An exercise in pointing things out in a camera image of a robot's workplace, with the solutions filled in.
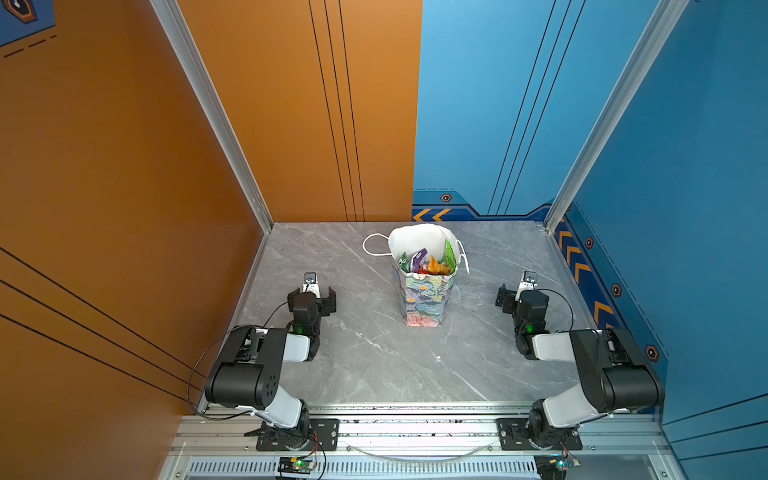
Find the right circuit board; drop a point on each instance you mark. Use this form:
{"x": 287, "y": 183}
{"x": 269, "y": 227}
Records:
{"x": 555, "y": 467}

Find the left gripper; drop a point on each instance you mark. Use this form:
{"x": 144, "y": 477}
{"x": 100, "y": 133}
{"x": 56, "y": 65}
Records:
{"x": 326, "y": 305}

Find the green Lays chips bag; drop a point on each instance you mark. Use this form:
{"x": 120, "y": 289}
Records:
{"x": 449, "y": 260}

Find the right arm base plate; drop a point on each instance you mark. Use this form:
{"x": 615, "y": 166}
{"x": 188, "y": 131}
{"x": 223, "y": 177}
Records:
{"x": 518, "y": 434}

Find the floral white paper bag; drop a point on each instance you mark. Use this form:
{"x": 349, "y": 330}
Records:
{"x": 423, "y": 297}

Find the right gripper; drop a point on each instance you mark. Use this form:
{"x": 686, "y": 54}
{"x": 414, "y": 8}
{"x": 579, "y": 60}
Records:
{"x": 508, "y": 296}

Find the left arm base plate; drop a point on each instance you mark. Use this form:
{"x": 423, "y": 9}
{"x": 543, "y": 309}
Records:
{"x": 322, "y": 433}

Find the pink berries candy bag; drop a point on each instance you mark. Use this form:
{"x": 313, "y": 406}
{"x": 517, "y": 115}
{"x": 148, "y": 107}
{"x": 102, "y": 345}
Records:
{"x": 417, "y": 260}

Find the small orange snack packet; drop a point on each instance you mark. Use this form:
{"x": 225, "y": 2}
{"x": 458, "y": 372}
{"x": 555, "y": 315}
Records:
{"x": 434, "y": 267}

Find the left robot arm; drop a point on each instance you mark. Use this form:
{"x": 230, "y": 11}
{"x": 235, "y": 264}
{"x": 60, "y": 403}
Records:
{"x": 247, "y": 371}

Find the circuit board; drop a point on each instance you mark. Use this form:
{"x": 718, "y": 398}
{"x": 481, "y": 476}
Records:
{"x": 555, "y": 467}
{"x": 296, "y": 467}

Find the aluminium rail frame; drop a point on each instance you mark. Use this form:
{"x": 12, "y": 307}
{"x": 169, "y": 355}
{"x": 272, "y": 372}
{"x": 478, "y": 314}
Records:
{"x": 419, "y": 441}

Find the left circuit board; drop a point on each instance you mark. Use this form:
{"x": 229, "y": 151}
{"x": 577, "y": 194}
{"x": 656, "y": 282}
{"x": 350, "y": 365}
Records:
{"x": 296, "y": 467}

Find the green yellow Fox's candy bag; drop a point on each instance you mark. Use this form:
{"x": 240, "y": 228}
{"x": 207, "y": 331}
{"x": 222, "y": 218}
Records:
{"x": 404, "y": 263}

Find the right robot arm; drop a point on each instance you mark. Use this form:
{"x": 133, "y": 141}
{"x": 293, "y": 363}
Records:
{"x": 613, "y": 373}

